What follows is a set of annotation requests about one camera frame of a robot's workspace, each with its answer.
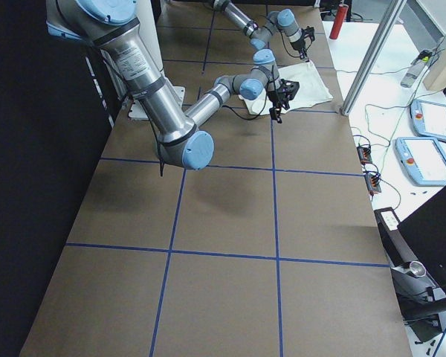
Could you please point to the black laptop monitor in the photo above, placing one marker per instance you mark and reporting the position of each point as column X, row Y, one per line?
column 424, row 230

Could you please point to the red cylinder bottle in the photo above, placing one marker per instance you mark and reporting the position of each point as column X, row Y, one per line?
column 340, row 16

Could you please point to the near teach pendant tablet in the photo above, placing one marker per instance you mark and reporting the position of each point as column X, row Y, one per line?
column 423, row 160

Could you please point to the white pedestal column base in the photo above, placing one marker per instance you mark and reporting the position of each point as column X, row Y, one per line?
column 153, row 68

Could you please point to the wooden beam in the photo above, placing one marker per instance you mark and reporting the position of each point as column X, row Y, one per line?
column 436, row 78

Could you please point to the black orange connector box near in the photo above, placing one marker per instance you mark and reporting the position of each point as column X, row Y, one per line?
column 372, row 182

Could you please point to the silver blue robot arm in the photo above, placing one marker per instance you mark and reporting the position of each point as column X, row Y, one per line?
column 283, row 21
column 113, row 26

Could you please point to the black box with label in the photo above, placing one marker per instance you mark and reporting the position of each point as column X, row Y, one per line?
column 397, row 250

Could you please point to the black orange connector box far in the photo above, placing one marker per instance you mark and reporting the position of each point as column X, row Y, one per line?
column 364, row 154

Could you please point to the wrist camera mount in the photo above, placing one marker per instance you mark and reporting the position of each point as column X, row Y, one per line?
column 309, row 33
column 291, row 88

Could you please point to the silver metal cup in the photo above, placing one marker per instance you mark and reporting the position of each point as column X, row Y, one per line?
column 416, row 269

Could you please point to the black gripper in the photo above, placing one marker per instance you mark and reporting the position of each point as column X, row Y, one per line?
column 297, row 46
column 276, row 97

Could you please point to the black orange connector box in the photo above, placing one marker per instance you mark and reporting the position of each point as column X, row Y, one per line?
column 364, row 154
column 372, row 182

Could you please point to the far teach pendant tablet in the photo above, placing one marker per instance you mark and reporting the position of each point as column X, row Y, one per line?
column 429, row 119

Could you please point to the aluminium frame post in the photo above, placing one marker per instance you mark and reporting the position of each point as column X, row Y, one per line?
column 384, row 29

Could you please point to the teach pendant tablet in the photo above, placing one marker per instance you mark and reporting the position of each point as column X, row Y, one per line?
column 423, row 160
column 429, row 119

